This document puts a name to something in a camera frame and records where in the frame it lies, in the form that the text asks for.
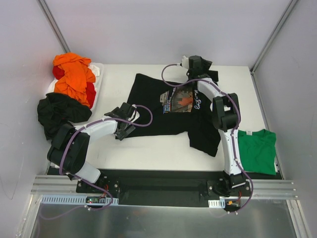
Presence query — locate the orange t shirt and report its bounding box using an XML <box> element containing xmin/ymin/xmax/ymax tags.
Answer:
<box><xmin>53</xmin><ymin>53</ymin><xmax>96</xmax><ymax>108</ymax></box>

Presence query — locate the red t shirt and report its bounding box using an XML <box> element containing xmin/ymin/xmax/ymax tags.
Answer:
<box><xmin>53</xmin><ymin>65</ymin><xmax>96</xmax><ymax>108</ymax></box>

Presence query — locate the left aluminium frame post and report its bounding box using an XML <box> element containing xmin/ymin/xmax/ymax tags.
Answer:
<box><xmin>37</xmin><ymin>0</ymin><xmax>70</xmax><ymax>53</ymax></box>

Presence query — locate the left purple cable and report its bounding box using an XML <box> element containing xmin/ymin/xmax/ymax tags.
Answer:
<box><xmin>58</xmin><ymin>105</ymin><xmax>153</xmax><ymax>212</ymax></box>

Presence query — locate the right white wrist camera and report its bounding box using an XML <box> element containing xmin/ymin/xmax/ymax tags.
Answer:
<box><xmin>180</xmin><ymin>56</ymin><xmax>189</xmax><ymax>69</ymax></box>

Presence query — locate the green folded t shirt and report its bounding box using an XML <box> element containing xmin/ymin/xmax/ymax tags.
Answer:
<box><xmin>238</xmin><ymin>129</ymin><xmax>276</xmax><ymax>175</ymax></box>

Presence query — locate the white plastic bin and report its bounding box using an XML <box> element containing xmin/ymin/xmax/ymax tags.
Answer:
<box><xmin>46</xmin><ymin>62</ymin><xmax>105</xmax><ymax>110</ymax></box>

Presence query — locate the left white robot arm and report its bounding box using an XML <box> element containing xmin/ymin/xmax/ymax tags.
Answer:
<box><xmin>47</xmin><ymin>103</ymin><xmax>139</xmax><ymax>193</ymax></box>

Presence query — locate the plain black t shirt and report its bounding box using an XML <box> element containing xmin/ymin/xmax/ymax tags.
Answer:
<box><xmin>37</xmin><ymin>93</ymin><xmax>92</xmax><ymax>140</ymax></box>

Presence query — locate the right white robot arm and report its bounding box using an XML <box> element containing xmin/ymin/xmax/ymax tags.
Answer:
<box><xmin>181</xmin><ymin>56</ymin><xmax>243</xmax><ymax>177</ymax></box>

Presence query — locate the right grey cable duct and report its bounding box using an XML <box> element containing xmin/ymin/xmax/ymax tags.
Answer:
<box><xmin>208</xmin><ymin>199</ymin><xmax>225</xmax><ymax>209</ymax></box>

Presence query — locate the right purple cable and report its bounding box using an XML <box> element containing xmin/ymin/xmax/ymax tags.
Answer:
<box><xmin>161</xmin><ymin>63</ymin><xmax>254</xmax><ymax>218</ymax></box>

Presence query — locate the left grey cable duct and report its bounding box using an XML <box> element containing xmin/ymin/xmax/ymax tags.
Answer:
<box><xmin>41</xmin><ymin>195</ymin><xmax>119</xmax><ymax>206</ymax></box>

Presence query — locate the black printed t shirt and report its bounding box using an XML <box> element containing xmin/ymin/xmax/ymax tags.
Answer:
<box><xmin>127</xmin><ymin>73</ymin><xmax>220</xmax><ymax>157</ymax></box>

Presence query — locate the grey cable duct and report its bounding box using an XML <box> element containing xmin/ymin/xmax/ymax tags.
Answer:
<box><xmin>208</xmin><ymin>199</ymin><xmax>225</xmax><ymax>209</ymax></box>
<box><xmin>41</xmin><ymin>195</ymin><xmax>119</xmax><ymax>206</ymax></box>

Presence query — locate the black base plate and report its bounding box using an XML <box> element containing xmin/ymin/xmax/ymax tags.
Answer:
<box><xmin>47</xmin><ymin>166</ymin><xmax>283</xmax><ymax>206</ymax></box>

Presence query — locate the purple cable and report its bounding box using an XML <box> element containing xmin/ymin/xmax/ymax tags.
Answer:
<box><xmin>161</xmin><ymin>63</ymin><xmax>254</xmax><ymax>218</ymax></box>
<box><xmin>58</xmin><ymin>105</ymin><xmax>153</xmax><ymax>212</ymax></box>

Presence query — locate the right aluminium frame post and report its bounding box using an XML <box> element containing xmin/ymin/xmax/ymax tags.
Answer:
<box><xmin>250</xmin><ymin>0</ymin><xmax>300</xmax><ymax>75</ymax></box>

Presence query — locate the aluminium frame post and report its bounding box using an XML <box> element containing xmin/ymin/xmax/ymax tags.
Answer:
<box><xmin>250</xmin><ymin>0</ymin><xmax>300</xmax><ymax>75</ymax></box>
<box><xmin>37</xmin><ymin>0</ymin><xmax>70</xmax><ymax>53</ymax></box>

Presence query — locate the aluminium rail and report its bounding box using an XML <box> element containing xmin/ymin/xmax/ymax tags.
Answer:
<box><xmin>31</xmin><ymin>168</ymin><xmax>298</xmax><ymax>200</ymax></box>

